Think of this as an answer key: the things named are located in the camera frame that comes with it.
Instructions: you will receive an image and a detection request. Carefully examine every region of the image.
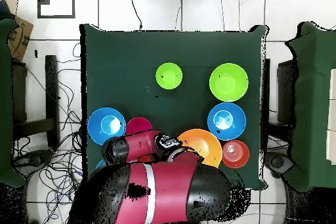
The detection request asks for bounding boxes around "black floor cable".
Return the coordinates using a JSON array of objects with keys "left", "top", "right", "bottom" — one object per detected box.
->
[{"left": 127, "top": 0, "right": 143, "bottom": 31}]

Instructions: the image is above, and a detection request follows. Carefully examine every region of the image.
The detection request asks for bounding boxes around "black chair base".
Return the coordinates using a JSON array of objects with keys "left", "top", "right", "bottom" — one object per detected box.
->
[{"left": 11, "top": 148, "right": 54, "bottom": 176}]

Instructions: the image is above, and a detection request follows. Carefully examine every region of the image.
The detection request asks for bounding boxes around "large yellow bowl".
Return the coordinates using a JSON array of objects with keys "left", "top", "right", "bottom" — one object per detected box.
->
[{"left": 177, "top": 128, "right": 223, "bottom": 169}]

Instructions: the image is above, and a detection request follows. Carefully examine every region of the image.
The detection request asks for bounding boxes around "small pink bowl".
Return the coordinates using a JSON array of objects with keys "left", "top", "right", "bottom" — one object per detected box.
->
[{"left": 125, "top": 116, "right": 154, "bottom": 136}]

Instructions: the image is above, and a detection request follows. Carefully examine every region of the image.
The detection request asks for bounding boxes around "green cloth covered table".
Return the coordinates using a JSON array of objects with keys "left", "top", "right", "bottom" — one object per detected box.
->
[
  {"left": 0, "top": 17, "right": 26, "bottom": 188},
  {"left": 284, "top": 21, "right": 336, "bottom": 192}
]

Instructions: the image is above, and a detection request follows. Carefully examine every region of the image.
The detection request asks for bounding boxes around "black floor stand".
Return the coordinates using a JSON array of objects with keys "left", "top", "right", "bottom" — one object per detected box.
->
[
  {"left": 261, "top": 57, "right": 299, "bottom": 130},
  {"left": 11, "top": 55, "right": 60, "bottom": 148}
]

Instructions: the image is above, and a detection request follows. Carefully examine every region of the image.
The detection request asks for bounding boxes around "cardboard box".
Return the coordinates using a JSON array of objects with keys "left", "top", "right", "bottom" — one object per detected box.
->
[{"left": 6, "top": 14, "right": 34, "bottom": 62}]

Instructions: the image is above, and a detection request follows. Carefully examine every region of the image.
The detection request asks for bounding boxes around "large blue bowl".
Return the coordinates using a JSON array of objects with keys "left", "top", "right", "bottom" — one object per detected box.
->
[
  {"left": 207, "top": 102, "right": 247, "bottom": 141},
  {"left": 87, "top": 107, "right": 127, "bottom": 146}
]

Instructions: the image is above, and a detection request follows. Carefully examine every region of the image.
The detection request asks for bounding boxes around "small green bowl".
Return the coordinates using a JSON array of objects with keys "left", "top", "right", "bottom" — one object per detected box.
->
[{"left": 155, "top": 62, "right": 184, "bottom": 90}]

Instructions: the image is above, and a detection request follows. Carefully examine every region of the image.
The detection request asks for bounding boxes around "dark green table cloth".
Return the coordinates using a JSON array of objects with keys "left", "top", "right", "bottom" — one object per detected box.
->
[{"left": 79, "top": 23, "right": 268, "bottom": 190}]

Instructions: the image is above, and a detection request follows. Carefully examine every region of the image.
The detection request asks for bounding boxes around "orange bowl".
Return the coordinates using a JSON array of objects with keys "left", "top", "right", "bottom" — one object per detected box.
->
[{"left": 221, "top": 139, "right": 250, "bottom": 169}]

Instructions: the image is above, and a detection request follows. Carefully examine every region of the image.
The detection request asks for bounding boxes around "large green bowl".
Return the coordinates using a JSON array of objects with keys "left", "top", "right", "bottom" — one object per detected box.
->
[{"left": 209, "top": 62, "right": 249, "bottom": 102}]

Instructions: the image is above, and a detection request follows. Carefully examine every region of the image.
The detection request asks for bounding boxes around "grey base leg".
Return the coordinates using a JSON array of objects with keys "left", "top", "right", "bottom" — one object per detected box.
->
[{"left": 263, "top": 151, "right": 295, "bottom": 179}]

